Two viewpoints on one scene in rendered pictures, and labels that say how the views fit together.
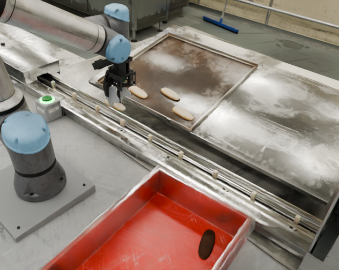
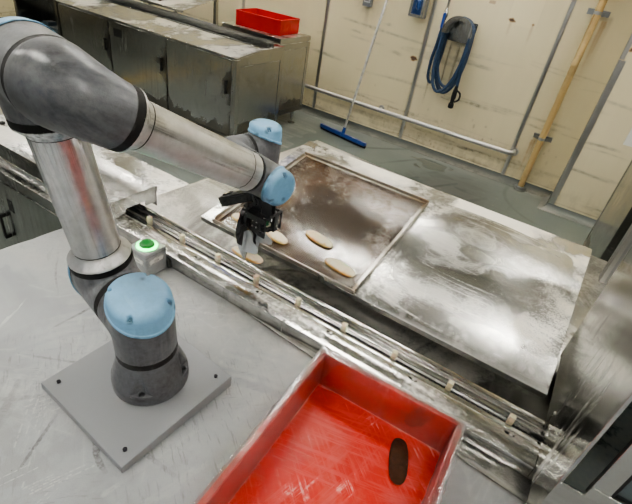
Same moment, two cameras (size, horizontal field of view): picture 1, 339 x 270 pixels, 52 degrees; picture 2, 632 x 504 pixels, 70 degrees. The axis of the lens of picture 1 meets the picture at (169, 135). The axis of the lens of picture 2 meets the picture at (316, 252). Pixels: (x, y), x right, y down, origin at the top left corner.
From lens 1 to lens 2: 21 cm
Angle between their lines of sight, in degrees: 8
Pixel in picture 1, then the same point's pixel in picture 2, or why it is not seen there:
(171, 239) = (349, 456)
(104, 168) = (238, 348)
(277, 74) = (454, 214)
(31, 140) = (153, 318)
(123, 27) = (274, 152)
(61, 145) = not seen: hidden behind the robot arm
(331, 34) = (480, 154)
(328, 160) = (537, 334)
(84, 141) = (203, 306)
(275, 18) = (411, 131)
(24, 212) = (131, 423)
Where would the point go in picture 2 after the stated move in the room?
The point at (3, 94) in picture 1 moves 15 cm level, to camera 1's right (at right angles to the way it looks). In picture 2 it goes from (106, 247) to (190, 254)
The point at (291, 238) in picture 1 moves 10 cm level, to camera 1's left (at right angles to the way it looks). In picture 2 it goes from (510, 448) to (463, 446)
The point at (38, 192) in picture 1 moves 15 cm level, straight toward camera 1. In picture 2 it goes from (153, 391) to (176, 457)
